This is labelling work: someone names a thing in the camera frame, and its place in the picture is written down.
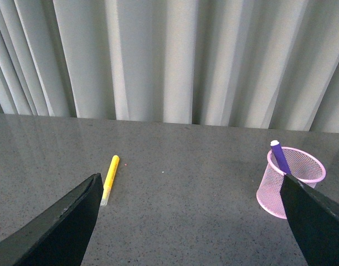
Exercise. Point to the grey pleated curtain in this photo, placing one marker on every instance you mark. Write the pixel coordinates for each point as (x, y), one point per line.
(259, 64)

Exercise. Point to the purple marker pen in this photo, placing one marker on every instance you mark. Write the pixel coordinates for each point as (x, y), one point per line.
(279, 156)

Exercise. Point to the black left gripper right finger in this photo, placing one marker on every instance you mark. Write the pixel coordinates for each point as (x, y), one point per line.
(314, 221)

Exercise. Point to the yellow marker pen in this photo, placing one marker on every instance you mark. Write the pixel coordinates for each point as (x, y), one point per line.
(109, 180)

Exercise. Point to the pink mesh pen cup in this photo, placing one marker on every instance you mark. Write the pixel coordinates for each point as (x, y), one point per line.
(302, 165)

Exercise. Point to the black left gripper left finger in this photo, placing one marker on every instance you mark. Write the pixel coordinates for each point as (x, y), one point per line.
(61, 234)

